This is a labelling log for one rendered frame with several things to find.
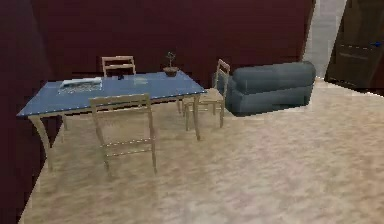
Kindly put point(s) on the small plant in brown bowl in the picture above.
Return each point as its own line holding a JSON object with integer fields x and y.
{"x": 170, "y": 70}

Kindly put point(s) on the grey blue sofa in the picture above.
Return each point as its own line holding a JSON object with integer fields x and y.
{"x": 270, "y": 85}

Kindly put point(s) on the blue top wooden table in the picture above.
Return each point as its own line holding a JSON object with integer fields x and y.
{"x": 133, "y": 89}

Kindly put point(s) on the small black object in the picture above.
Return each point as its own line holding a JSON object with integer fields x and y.
{"x": 120, "y": 77}

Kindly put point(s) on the dark brown room door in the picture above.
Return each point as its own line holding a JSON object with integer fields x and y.
{"x": 358, "y": 43}

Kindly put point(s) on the light wooden chair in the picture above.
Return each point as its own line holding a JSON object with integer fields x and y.
{"x": 117, "y": 63}
{"x": 124, "y": 102}
{"x": 213, "y": 96}

